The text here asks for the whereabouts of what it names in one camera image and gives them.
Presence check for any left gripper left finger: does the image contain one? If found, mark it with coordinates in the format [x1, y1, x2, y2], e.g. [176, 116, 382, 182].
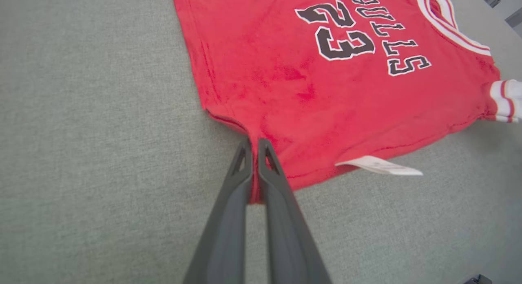
[182, 138, 254, 284]

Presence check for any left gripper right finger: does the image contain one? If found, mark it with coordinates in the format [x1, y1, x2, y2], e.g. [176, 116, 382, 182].
[257, 139, 332, 284]

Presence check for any red basketball jersey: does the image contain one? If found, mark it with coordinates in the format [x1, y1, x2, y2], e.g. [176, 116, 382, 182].
[171, 0, 522, 205]

